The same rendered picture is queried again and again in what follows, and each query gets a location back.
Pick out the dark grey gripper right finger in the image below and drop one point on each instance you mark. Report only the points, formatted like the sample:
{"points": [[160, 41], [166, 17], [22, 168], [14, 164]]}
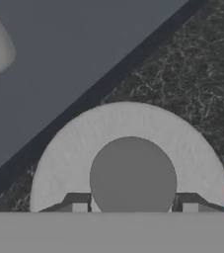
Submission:
{"points": [[189, 199]]}

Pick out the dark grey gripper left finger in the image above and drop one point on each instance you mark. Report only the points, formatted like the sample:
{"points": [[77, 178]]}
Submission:
{"points": [[76, 199]]}

